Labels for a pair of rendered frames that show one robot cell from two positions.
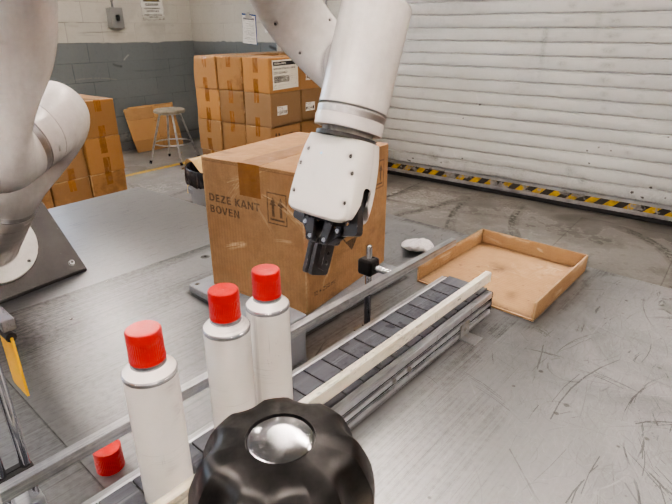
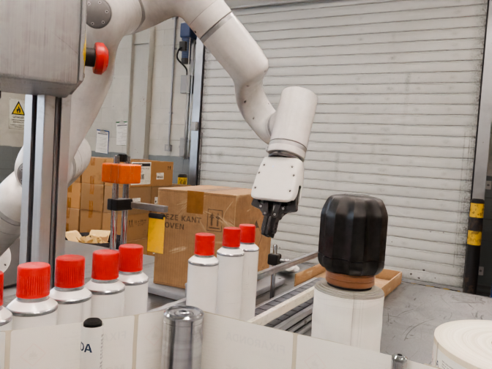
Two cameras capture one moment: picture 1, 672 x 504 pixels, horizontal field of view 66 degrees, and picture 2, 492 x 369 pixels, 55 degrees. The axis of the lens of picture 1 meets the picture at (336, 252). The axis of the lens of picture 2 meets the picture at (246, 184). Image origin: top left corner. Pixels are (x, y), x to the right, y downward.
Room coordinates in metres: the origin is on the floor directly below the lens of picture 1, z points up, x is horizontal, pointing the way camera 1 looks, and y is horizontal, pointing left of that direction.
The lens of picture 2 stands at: (-0.37, 0.27, 1.21)
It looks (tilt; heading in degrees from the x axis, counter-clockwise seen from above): 3 degrees down; 349
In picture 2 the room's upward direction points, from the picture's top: 4 degrees clockwise
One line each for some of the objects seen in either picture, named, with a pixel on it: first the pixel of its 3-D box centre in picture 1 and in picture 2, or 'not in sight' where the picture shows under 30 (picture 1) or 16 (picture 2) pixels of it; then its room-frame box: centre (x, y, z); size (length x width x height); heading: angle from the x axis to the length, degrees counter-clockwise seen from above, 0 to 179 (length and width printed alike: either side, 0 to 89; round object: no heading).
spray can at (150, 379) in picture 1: (157, 416); (201, 294); (0.41, 0.18, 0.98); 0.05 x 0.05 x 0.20
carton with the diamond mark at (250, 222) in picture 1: (301, 213); (217, 233); (1.03, 0.07, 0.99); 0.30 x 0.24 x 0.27; 147
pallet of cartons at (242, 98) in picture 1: (278, 122); (127, 213); (4.69, 0.51, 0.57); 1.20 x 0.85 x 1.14; 144
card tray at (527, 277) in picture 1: (503, 267); (350, 278); (1.05, -0.37, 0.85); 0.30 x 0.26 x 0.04; 139
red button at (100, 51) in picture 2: not in sight; (95, 58); (0.24, 0.34, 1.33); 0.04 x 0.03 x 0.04; 14
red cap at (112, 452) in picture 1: (108, 455); not in sight; (0.50, 0.29, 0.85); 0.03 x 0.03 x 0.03
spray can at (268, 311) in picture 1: (269, 344); (244, 275); (0.54, 0.08, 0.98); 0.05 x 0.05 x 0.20
